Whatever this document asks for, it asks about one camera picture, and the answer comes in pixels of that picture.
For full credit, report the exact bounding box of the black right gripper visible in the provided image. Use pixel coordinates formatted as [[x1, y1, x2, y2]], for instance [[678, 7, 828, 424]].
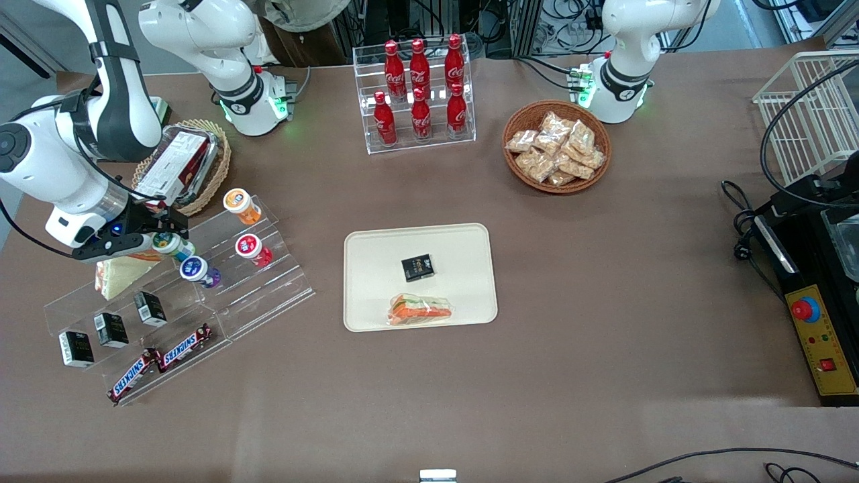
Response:
[[72, 200, 189, 262]]

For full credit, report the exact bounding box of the green yogurt cup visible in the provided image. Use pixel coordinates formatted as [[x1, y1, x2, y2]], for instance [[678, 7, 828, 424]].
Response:
[[152, 231, 197, 262]]

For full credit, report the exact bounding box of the purple gum bottle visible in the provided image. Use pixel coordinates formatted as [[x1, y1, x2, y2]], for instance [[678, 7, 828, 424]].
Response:
[[179, 256, 222, 289]]

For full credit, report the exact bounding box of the orange gum bottle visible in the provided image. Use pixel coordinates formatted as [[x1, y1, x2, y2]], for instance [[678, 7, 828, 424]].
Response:
[[223, 189, 262, 226]]

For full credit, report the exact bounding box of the red gum bottle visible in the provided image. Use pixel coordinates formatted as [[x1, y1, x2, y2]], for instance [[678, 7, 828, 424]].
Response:
[[235, 234, 274, 268]]

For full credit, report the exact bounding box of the cream plastic tray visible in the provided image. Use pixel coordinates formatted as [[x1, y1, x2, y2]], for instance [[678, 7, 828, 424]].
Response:
[[344, 223, 499, 333]]

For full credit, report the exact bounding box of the wrapped triangle sandwich, white bread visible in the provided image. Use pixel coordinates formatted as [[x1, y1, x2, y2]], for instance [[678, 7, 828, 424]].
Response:
[[94, 252, 162, 301]]

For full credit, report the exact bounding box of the clear plastic packaged food box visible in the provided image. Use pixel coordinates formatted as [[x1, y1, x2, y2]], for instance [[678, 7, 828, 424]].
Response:
[[136, 124, 222, 209]]

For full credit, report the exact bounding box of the small black tissue box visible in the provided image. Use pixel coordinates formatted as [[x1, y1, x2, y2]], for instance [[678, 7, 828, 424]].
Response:
[[93, 312, 129, 348], [58, 330, 95, 368], [401, 254, 436, 282], [134, 290, 168, 327]]

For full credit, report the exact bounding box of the flat light wicker basket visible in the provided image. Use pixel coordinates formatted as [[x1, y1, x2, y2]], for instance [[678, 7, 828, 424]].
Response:
[[132, 119, 232, 217]]

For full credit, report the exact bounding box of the Snickers chocolate bar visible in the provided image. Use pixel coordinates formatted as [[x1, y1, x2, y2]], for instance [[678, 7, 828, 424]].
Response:
[[107, 349, 162, 405], [156, 323, 213, 372]]

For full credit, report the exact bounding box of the clear acrylic stepped display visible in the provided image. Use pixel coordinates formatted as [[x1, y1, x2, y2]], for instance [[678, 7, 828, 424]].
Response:
[[44, 195, 316, 407]]

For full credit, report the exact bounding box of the brown wooden cabinet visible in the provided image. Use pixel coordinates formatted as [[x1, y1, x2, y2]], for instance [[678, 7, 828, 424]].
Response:
[[258, 13, 356, 68]]

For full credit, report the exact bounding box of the red cola bottle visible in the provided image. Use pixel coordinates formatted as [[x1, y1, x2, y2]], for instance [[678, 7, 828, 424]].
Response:
[[411, 88, 432, 142], [444, 35, 465, 95], [447, 83, 468, 138], [410, 39, 431, 100], [374, 92, 398, 146], [385, 40, 407, 101]]

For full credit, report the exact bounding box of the clear acrylic bottle rack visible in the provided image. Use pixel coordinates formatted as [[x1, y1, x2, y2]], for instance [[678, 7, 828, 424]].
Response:
[[352, 42, 477, 156]]

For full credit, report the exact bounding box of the wrapped sandwich with orange filling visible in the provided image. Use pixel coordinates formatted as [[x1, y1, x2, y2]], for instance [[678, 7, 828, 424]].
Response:
[[387, 293, 454, 327]]

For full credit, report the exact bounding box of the round brown wicker basket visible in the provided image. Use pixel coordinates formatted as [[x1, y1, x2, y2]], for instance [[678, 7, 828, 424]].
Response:
[[503, 101, 612, 195]]

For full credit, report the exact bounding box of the black sealing machine, yellow panel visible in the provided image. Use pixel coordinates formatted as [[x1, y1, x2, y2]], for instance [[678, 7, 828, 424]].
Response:
[[755, 151, 859, 408]]

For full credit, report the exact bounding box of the metal rack with cables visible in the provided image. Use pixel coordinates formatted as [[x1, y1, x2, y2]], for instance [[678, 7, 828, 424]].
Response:
[[510, 0, 608, 58]]

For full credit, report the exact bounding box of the black power cable with plug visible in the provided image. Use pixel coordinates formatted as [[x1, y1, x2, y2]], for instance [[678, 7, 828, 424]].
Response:
[[721, 180, 786, 299]]

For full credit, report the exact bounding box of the thick black looping cable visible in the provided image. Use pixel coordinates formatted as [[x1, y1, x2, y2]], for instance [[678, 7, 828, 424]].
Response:
[[760, 60, 859, 209]]

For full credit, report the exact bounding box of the long thin black cable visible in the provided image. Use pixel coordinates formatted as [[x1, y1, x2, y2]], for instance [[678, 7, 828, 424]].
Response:
[[604, 447, 859, 483]]

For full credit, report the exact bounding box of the white wire basket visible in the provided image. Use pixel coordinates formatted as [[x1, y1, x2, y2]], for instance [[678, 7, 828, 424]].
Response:
[[752, 50, 859, 189]]

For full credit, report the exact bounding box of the coiled thin black cable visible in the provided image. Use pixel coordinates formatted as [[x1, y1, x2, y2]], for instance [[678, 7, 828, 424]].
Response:
[[764, 462, 825, 483]]

